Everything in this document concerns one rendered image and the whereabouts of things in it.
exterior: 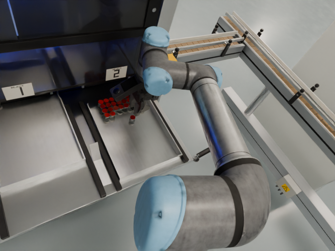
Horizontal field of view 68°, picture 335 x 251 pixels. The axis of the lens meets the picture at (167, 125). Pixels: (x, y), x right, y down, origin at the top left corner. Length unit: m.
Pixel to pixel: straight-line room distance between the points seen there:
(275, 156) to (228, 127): 1.20
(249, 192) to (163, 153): 0.60
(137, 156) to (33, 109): 0.43
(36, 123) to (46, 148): 0.12
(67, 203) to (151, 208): 0.54
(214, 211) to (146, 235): 0.10
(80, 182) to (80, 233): 0.88
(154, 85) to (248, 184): 0.34
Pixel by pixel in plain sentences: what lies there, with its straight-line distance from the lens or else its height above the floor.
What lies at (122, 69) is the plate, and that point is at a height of 1.04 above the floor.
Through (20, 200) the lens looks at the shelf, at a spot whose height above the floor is 0.88.
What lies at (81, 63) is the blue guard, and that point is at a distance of 0.92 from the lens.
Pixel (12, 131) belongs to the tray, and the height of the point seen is 0.88.
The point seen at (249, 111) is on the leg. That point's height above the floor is 0.59.
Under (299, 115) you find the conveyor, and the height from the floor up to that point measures 0.88.
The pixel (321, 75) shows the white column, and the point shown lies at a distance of 2.10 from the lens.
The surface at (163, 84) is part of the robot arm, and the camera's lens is 0.64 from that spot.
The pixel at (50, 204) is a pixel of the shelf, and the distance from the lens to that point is 0.89.
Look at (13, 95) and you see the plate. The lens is 0.96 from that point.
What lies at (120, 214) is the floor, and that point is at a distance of 1.78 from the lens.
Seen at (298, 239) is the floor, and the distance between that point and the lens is 2.30.
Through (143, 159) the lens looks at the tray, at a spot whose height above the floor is 0.88.
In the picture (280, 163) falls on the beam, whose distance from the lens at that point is 1.72.
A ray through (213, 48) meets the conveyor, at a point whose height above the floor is 0.93.
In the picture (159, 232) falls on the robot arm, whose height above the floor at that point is 1.37.
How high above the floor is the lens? 1.72
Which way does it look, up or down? 52 degrees down
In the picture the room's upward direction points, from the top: 24 degrees clockwise
